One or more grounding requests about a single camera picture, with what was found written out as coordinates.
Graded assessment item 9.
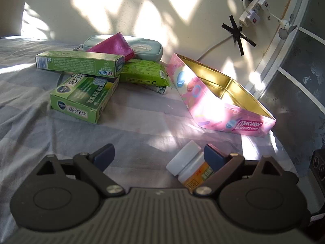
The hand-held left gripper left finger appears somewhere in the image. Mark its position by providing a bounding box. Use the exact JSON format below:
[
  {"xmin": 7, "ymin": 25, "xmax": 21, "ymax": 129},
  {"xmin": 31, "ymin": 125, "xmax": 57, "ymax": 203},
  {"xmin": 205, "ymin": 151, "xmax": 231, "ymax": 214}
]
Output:
[{"xmin": 36, "ymin": 144, "xmax": 126, "ymax": 198}]

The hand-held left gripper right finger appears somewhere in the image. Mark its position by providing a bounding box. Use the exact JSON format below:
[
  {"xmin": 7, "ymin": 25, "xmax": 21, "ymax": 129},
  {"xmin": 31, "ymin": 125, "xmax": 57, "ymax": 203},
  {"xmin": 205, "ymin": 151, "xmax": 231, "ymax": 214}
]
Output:
[{"xmin": 193, "ymin": 144, "xmax": 292, "ymax": 199}]

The white pill bottle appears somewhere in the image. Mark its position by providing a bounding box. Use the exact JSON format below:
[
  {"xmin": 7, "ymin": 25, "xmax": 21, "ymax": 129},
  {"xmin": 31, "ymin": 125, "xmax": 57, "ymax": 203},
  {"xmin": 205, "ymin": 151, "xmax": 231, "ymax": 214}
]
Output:
[{"xmin": 166, "ymin": 141, "xmax": 216, "ymax": 194}]

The pink tin box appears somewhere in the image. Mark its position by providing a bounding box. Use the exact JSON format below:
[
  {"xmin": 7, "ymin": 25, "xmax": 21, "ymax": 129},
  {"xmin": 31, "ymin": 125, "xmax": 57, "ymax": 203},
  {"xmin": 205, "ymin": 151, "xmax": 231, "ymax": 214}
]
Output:
[{"xmin": 166, "ymin": 53, "xmax": 276, "ymax": 138}]

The green medicine box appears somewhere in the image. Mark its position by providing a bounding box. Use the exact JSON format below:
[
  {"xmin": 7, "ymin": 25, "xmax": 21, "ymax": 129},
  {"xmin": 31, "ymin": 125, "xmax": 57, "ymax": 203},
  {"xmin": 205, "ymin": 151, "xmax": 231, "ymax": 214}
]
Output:
[{"xmin": 49, "ymin": 72, "xmax": 120, "ymax": 124}]

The long green carton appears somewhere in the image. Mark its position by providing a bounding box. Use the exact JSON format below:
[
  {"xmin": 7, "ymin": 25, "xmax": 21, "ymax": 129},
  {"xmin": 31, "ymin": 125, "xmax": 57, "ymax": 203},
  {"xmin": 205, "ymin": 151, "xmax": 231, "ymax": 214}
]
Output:
[{"xmin": 36, "ymin": 51, "xmax": 125, "ymax": 78}]

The green wipes packet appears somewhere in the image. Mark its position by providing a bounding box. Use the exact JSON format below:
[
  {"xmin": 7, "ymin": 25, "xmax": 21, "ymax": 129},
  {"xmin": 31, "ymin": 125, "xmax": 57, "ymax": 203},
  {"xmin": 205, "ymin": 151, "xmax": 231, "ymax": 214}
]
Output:
[{"xmin": 119, "ymin": 58, "xmax": 171, "ymax": 87}]

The magenta wallet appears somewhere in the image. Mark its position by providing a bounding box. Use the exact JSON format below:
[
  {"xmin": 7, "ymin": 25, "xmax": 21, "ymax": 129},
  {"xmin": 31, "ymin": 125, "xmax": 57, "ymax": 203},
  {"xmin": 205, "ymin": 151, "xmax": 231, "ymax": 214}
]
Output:
[{"xmin": 88, "ymin": 32, "xmax": 135, "ymax": 62}]

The light teal pouch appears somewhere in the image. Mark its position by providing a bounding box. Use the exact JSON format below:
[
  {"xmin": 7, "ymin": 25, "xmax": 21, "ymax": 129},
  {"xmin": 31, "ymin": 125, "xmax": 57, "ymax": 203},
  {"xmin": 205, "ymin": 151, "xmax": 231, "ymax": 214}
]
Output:
[{"xmin": 74, "ymin": 35, "xmax": 163, "ymax": 62}]

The small white fan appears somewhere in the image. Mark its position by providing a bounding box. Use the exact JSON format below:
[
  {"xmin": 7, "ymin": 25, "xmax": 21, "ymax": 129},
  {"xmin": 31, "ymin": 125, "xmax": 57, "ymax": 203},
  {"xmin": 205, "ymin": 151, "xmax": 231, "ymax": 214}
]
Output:
[{"xmin": 278, "ymin": 14, "xmax": 297, "ymax": 40}]

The white power strip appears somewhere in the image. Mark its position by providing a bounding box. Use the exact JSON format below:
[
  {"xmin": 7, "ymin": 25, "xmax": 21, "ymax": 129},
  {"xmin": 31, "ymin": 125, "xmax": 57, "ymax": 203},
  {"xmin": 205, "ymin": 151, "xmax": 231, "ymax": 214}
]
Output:
[{"xmin": 239, "ymin": 0, "xmax": 270, "ymax": 27}]

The white power cable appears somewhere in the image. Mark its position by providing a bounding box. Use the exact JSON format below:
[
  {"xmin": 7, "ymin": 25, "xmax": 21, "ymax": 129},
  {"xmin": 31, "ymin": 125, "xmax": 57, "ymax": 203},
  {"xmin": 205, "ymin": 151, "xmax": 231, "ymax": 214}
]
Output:
[{"xmin": 198, "ymin": 34, "xmax": 235, "ymax": 59}]

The white curved metal frame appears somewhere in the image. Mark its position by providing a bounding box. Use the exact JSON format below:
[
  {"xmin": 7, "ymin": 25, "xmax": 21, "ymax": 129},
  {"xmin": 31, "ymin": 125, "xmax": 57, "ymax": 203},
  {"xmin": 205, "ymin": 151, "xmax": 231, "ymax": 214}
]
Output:
[{"xmin": 250, "ymin": 0, "xmax": 325, "ymax": 158}]

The thin white fan cable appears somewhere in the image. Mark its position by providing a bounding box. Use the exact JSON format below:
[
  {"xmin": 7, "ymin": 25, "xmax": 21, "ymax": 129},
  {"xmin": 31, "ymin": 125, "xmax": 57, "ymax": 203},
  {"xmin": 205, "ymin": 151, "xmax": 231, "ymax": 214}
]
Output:
[{"xmin": 268, "ymin": 10, "xmax": 286, "ymax": 26}]

